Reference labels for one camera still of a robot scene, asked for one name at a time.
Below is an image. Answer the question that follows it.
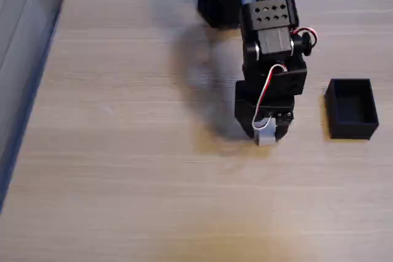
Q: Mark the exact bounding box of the white servo cable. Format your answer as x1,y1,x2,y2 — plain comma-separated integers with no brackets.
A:
251,63,289,131

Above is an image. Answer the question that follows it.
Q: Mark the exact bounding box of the white block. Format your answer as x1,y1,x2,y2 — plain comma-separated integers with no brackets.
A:
254,118,279,147

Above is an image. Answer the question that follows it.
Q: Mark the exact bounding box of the black open box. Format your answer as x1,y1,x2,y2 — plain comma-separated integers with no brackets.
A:
324,78,380,141

